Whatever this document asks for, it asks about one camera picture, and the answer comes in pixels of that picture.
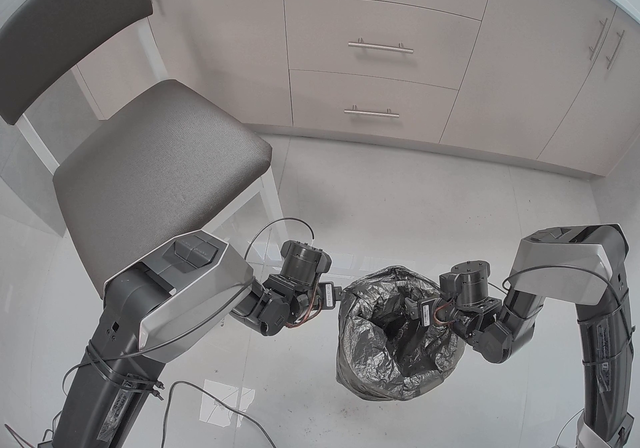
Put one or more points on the black plastic bag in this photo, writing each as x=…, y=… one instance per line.
x=380, y=372

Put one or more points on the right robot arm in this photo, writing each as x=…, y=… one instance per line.
x=555, y=261

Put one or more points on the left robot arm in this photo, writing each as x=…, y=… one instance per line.
x=190, y=281

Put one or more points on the grey padded chair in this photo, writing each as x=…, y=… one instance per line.
x=150, y=161

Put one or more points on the beige chest of drawers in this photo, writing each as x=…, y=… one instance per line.
x=380, y=6

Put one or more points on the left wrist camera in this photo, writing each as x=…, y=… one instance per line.
x=330, y=295

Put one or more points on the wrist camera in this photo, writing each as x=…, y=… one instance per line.
x=426, y=314
x=330, y=295

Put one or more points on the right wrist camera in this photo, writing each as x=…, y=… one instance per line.
x=426, y=314

